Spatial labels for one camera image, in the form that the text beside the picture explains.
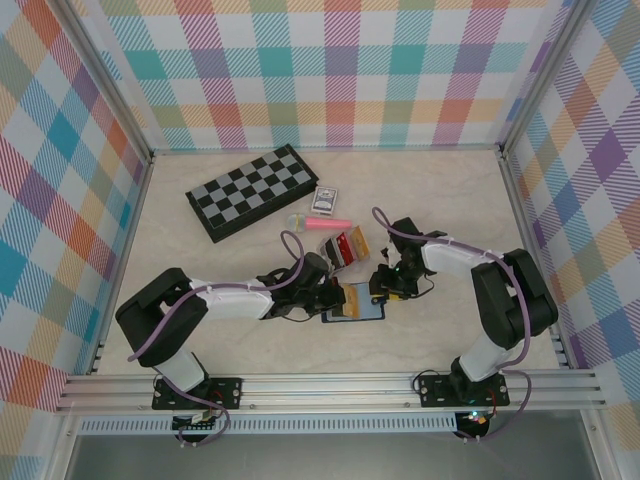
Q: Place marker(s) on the dark blue card holder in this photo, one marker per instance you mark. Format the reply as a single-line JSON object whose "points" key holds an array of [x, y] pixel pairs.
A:
{"points": [[369, 307]]}

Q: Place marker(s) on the gold card dark stripe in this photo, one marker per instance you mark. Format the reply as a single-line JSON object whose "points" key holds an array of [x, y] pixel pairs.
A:
{"points": [[352, 302], [362, 241]]}

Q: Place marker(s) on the clear plastic card box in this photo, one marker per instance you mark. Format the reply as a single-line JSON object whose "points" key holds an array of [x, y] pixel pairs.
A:
{"points": [[335, 266]]}

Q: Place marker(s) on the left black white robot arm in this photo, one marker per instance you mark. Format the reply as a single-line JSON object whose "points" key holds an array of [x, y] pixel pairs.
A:
{"points": [[235, 304]]}

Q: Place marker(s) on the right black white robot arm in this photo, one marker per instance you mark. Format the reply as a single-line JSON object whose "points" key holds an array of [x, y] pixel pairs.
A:
{"points": [[450, 257]]}

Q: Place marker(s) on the dark grey card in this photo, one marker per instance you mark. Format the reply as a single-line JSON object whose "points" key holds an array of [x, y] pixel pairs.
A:
{"points": [[331, 250]]}

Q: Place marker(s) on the plain red card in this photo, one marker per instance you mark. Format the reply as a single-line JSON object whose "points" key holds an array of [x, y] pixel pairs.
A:
{"points": [[345, 246]]}

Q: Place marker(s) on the blue playing card box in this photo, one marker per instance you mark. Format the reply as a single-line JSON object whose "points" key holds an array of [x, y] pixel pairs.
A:
{"points": [[323, 201]]}

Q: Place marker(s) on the pink toy microphone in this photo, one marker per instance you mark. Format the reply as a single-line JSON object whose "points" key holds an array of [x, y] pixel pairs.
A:
{"points": [[325, 224]]}

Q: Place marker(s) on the black grey folding chessboard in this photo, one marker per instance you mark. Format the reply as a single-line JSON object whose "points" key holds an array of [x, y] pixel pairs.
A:
{"points": [[250, 185]]}

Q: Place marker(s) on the controller board with lights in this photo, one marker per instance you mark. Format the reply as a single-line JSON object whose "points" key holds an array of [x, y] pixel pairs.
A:
{"points": [[475, 419]]}

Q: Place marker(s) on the grey metal panel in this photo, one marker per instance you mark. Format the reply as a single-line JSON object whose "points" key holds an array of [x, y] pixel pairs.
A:
{"points": [[325, 457]]}

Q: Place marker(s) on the black controller circuit board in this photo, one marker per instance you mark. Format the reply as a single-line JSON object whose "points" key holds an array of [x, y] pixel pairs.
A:
{"points": [[197, 424]]}

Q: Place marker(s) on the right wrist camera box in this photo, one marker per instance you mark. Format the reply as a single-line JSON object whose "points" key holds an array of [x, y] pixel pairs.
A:
{"points": [[386, 254]]}

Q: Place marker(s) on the long aluminium base rail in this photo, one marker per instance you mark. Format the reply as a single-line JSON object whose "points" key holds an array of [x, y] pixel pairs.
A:
{"points": [[325, 390]]}

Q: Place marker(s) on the aluminium side rail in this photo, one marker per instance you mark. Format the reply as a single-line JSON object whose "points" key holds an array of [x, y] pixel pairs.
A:
{"points": [[131, 225], [525, 225]]}

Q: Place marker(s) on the short aluminium table rail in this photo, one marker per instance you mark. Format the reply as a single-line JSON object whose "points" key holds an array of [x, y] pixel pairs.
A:
{"points": [[325, 149]]}

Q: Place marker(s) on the aluminium frame post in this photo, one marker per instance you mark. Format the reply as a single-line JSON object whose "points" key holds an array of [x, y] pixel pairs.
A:
{"points": [[542, 75], [107, 75]]}

